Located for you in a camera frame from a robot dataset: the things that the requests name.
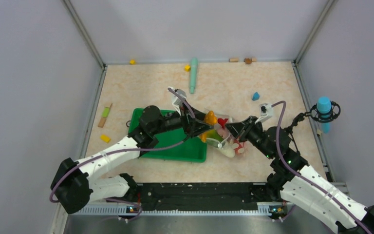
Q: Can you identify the green plastic tray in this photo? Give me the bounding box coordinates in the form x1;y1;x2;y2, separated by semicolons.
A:
129;106;207;162

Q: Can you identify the wooden green block stick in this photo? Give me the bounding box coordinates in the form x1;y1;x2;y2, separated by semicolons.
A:
97;102;112;128

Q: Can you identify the brown wooden piece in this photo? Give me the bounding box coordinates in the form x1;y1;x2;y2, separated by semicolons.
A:
243;58;253;65

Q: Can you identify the yellow lego brick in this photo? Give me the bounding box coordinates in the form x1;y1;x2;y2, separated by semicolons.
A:
100;135;111;143

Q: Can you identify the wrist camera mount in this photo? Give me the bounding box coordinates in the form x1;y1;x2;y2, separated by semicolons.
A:
168;86;186;114
256;103;274;123

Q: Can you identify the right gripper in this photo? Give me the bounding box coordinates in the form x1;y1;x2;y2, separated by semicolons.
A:
224;116;275;159

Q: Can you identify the blue microphone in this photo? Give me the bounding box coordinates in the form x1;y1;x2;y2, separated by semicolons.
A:
317;96;332;134

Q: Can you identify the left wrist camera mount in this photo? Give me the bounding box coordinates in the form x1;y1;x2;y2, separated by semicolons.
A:
168;86;186;114

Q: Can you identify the orange green mango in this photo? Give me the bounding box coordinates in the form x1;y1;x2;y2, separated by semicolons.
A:
198;129;224;147

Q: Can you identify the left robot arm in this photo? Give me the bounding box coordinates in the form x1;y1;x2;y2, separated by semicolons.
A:
50;104;214;214

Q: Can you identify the blue plastic piece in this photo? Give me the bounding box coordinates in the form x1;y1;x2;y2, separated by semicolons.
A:
252;92;260;101

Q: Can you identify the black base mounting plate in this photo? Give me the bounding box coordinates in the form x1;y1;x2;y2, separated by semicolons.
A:
106;182;291;212

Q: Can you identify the red chili pepper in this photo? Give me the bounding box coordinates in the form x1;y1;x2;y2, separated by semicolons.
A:
217;118;229;128

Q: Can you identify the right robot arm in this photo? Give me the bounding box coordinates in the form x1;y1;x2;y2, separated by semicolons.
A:
224;116;374;234

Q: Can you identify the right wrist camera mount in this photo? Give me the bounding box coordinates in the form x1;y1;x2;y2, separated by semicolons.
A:
256;103;274;123

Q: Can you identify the clear dotted zip bag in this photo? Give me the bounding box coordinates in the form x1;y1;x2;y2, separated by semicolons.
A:
204;108;245;157

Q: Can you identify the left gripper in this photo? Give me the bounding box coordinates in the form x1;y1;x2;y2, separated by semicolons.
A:
152;100;214;138

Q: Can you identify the mint green marker pen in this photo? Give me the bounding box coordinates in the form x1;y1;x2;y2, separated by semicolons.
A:
189;57;198;94

